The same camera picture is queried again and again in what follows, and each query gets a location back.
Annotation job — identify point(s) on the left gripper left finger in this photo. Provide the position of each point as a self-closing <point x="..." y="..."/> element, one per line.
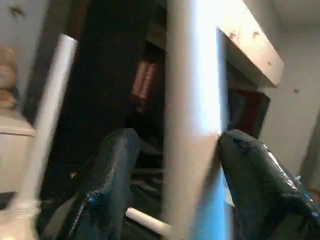
<point x="100" y="200"/>

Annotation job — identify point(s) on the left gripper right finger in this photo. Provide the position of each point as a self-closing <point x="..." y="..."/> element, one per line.
<point x="265" y="200"/>

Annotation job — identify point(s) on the white plastic table leg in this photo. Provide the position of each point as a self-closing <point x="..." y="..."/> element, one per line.
<point x="192" y="125"/>
<point x="50" y="110"/>
<point x="147" y="221"/>

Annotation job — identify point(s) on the dark red tall panel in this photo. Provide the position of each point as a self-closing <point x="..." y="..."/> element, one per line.
<point x="250" y="115"/>

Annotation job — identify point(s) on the light wooden shelf board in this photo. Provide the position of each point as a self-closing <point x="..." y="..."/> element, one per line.
<point x="250" y="40"/>

